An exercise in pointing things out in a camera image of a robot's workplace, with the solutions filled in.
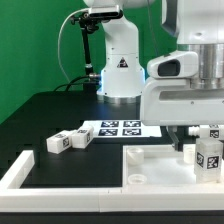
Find white square table top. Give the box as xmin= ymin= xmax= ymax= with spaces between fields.
xmin=123 ymin=144 xmax=224 ymax=189

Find white camera cable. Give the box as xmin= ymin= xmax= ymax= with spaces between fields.
xmin=57 ymin=8 xmax=89 ymax=84

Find black cables on table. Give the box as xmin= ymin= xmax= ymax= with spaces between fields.
xmin=53 ymin=75 xmax=101 ymax=92

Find white U-shaped fence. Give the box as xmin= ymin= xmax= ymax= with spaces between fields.
xmin=0 ymin=150 xmax=224 ymax=212

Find silver background camera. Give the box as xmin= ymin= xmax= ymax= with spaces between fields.
xmin=88 ymin=5 xmax=123 ymax=19

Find black camera stand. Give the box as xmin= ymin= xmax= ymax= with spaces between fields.
xmin=70 ymin=13 xmax=101 ymax=84

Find white tag sheet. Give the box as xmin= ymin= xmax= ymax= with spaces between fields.
xmin=83 ymin=120 xmax=162 ymax=138

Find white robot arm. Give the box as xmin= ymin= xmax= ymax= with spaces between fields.
xmin=83 ymin=0 xmax=224 ymax=128

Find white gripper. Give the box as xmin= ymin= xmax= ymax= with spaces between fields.
xmin=140 ymin=78 xmax=224 ymax=150

